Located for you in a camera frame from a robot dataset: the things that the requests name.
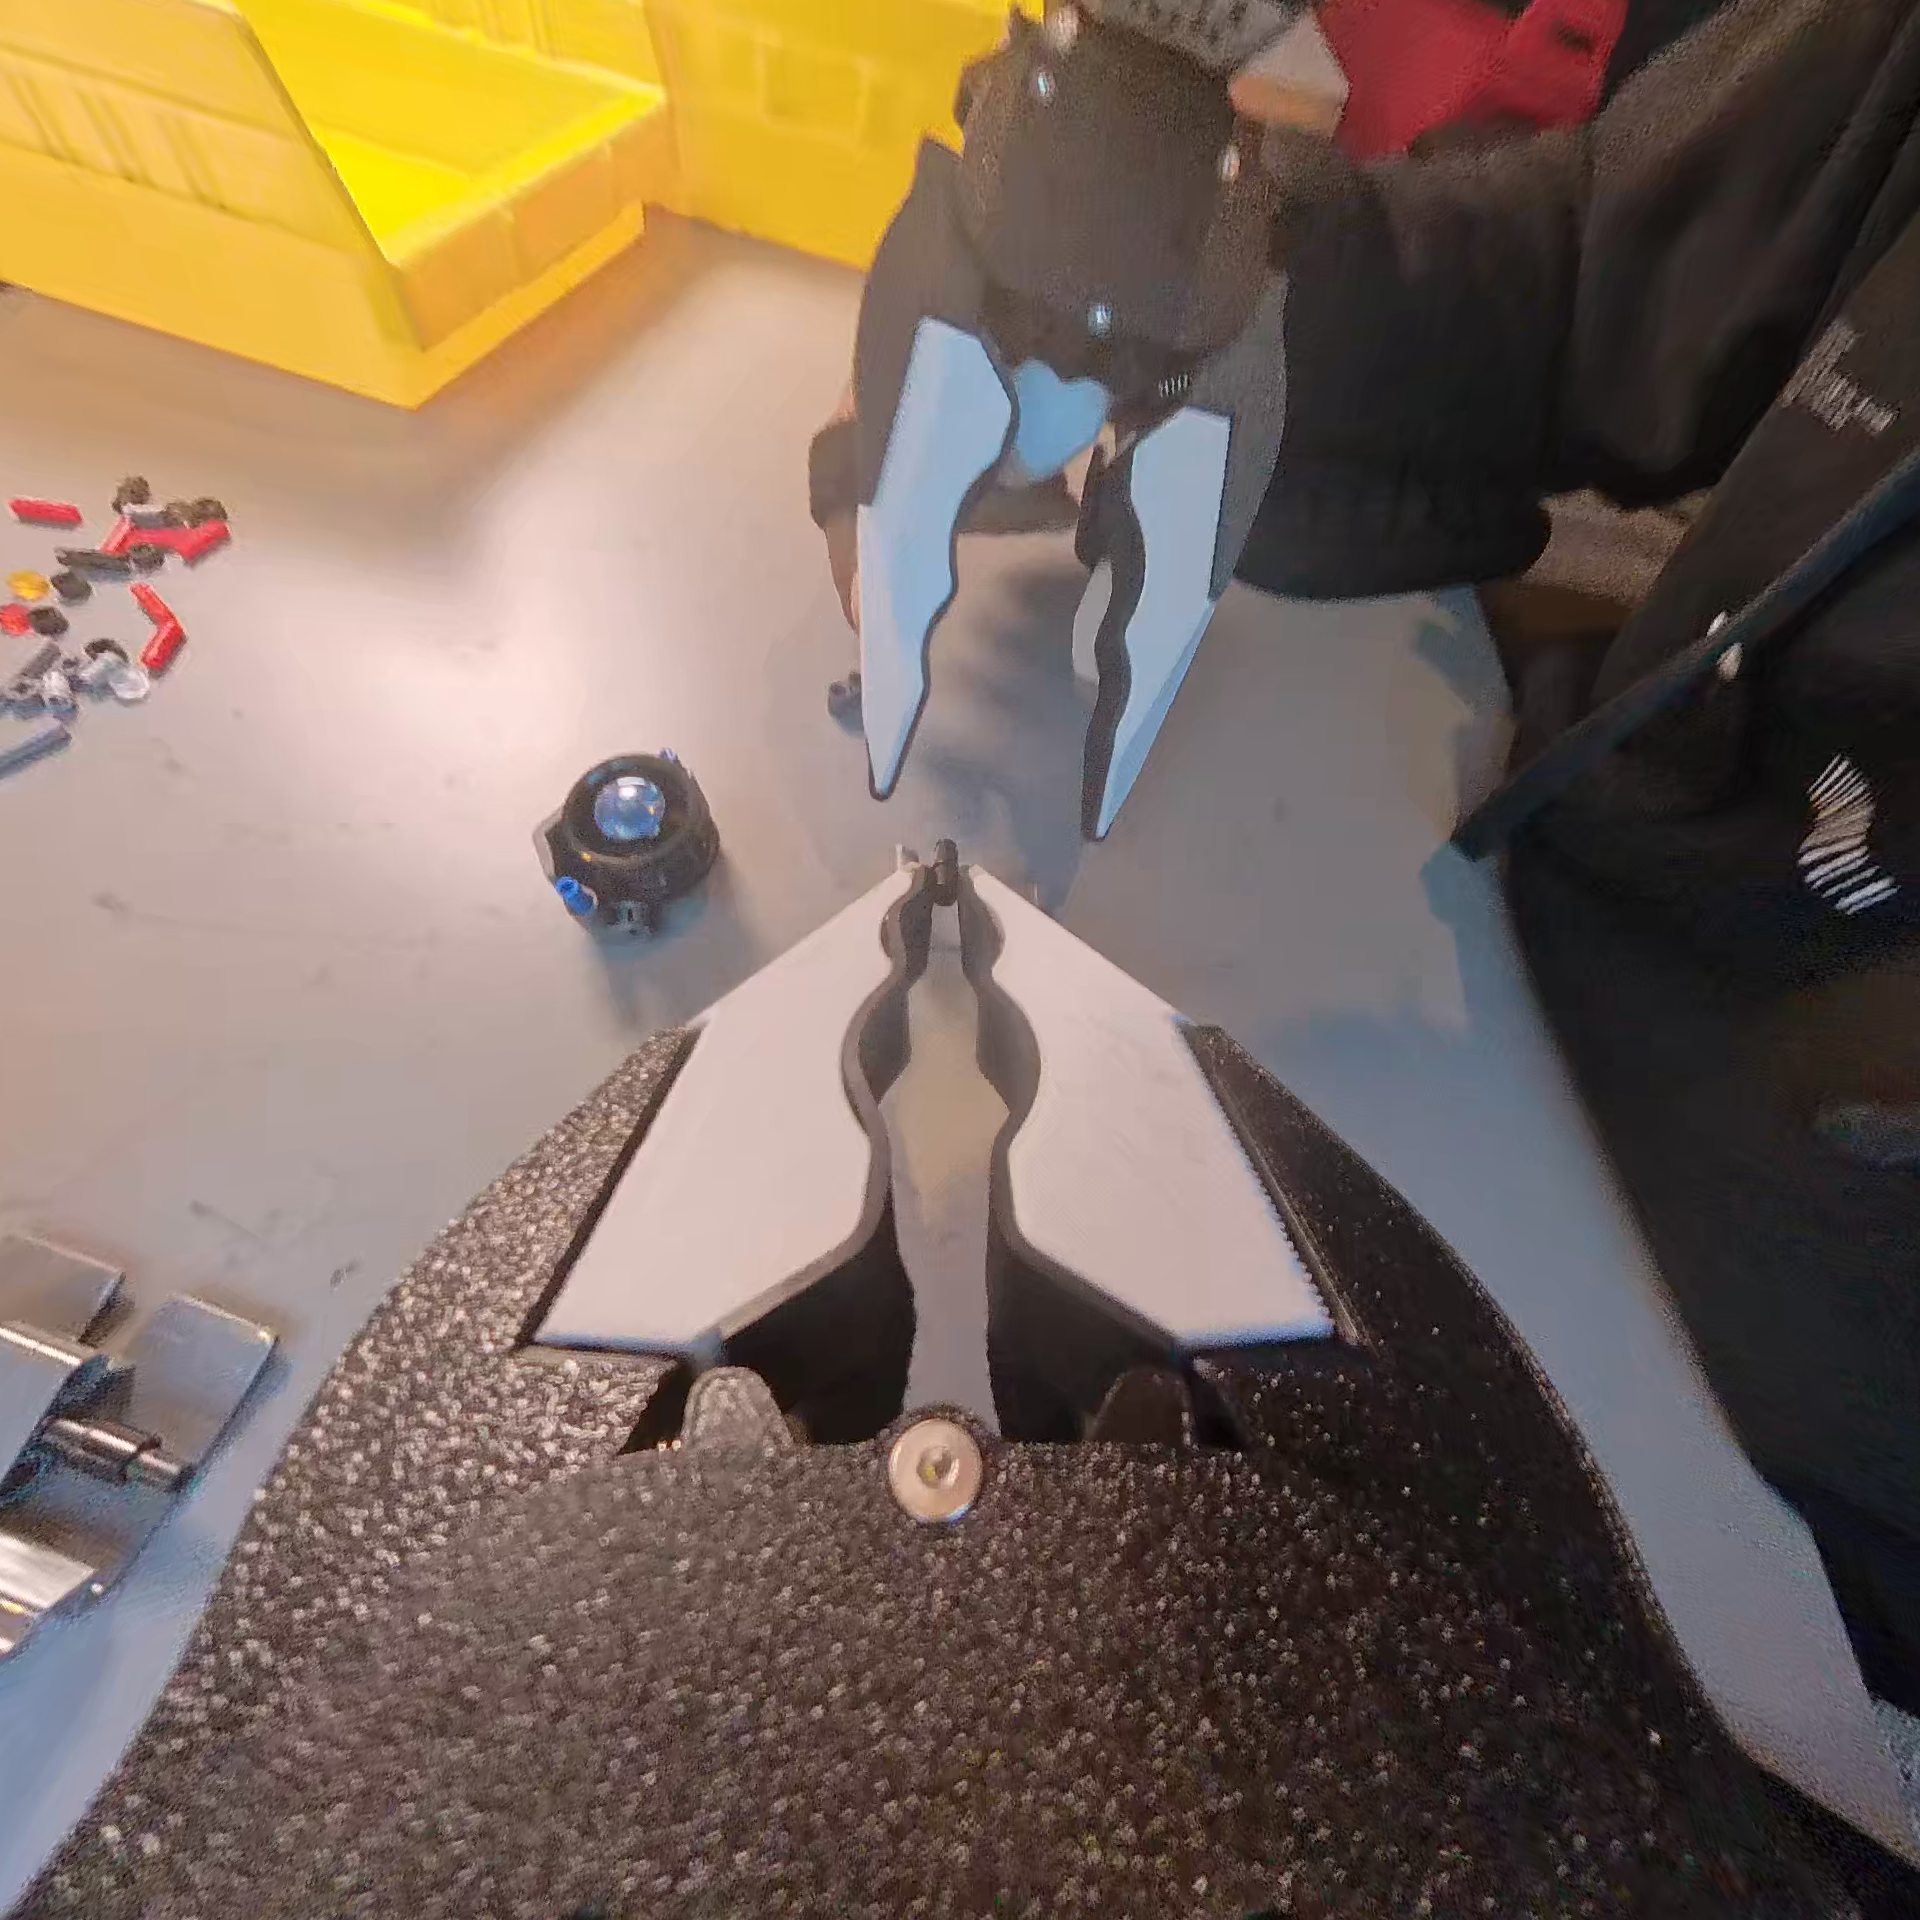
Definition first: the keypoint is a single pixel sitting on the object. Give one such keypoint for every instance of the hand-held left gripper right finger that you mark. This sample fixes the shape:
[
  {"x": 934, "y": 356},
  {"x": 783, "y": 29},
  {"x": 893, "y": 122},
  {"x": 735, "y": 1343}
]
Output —
[{"x": 1141, "y": 1185}]

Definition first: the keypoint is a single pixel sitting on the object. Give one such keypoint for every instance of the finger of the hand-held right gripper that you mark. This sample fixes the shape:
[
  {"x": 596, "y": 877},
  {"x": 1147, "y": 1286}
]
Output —
[
  {"x": 1178, "y": 557},
  {"x": 917, "y": 493}
]

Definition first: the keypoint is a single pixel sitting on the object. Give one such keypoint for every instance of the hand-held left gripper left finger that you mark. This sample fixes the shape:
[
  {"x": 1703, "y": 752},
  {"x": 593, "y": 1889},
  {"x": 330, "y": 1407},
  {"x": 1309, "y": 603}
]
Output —
[{"x": 735, "y": 1185}]

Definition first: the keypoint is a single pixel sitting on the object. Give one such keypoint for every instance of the yellow storage bin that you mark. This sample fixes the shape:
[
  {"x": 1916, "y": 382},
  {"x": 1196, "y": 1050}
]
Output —
[
  {"x": 783, "y": 134},
  {"x": 227, "y": 302}
]

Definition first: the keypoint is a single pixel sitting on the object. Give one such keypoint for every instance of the black toy lens assembly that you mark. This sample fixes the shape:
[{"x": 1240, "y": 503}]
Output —
[{"x": 632, "y": 818}]

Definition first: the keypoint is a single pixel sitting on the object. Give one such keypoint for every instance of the grey toy brick assembly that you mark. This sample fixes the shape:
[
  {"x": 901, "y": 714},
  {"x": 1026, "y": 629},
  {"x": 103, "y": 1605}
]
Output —
[{"x": 181, "y": 1365}]

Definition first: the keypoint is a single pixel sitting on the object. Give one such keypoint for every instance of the person's black hoodie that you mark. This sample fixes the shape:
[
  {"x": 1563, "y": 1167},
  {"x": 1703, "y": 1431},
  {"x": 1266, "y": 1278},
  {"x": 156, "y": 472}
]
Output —
[{"x": 1724, "y": 1050}]

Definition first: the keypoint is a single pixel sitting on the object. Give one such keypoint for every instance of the pile of small toy parts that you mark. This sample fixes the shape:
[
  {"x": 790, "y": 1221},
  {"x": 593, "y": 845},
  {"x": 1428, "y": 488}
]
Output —
[{"x": 166, "y": 631}]

